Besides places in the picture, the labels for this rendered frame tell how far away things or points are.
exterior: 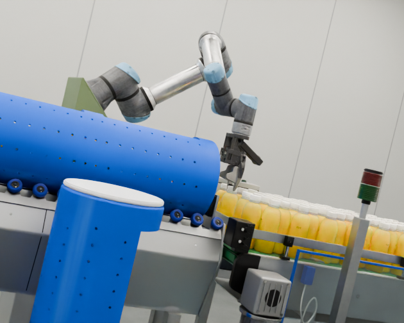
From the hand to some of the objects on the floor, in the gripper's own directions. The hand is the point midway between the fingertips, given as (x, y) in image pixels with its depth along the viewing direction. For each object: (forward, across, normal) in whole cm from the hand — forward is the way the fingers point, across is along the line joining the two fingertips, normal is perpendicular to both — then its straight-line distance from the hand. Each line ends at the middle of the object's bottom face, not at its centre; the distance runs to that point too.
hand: (233, 187), depth 219 cm
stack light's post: (+108, +46, +26) cm, 120 cm away
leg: (+108, +17, -19) cm, 111 cm away
